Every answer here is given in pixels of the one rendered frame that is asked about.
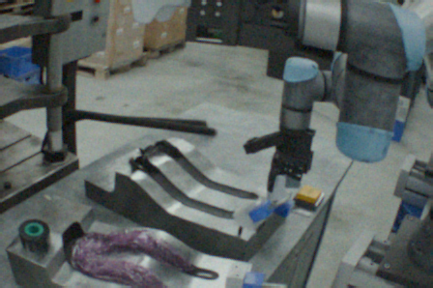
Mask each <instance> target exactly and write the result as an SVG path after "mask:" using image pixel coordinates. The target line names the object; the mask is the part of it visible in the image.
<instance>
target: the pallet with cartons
mask: <svg viewBox="0 0 433 288"><path fill-rule="evenodd" d="M188 8H189V6H185V7H179V8H176V10H175V12H174V14H173V15H172V16H171V18H170V19H169V20H168V21H165V22H161V21H157V19H156V18H154V19H153V20H152V21H151V23H149V24H145V33H144V44H143V49H144V50H148V52H147V56H146V57H147V58H152V59H158V58H159V56H160V54H159V53H162V52H164V53H171V52H174V50H173V48H174V47H178V48H180V47H182V48H184V47H185V46H186V42H185V38H186V29H187V26H186V18H187V15H188Z"/></svg>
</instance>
